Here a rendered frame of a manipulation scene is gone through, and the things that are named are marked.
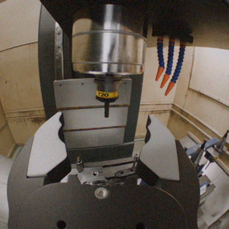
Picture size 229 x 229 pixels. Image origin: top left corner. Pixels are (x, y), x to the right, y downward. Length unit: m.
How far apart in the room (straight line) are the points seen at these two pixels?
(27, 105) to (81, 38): 1.15
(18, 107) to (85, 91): 0.86
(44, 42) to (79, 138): 0.69
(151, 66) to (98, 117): 0.78
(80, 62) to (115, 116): 0.64
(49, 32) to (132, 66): 0.65
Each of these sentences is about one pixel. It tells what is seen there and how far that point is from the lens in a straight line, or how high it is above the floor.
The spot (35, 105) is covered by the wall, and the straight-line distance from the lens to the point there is 1.27.
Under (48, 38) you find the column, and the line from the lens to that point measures 0.78.
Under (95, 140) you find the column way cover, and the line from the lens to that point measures 0.90.
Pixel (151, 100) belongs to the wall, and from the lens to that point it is 1.37.
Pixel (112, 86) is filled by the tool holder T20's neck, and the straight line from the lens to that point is 0.26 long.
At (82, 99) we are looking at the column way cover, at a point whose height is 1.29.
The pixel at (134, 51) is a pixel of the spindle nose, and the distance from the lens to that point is 0.21.
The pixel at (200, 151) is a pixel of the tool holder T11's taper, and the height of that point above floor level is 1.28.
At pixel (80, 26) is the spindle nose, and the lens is 0.23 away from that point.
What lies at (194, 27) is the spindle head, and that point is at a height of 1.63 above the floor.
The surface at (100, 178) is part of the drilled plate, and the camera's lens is 0.65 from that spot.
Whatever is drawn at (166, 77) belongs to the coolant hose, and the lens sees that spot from 0.31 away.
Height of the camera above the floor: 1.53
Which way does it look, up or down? 27 degrees down
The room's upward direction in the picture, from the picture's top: 3 degrees clockwise
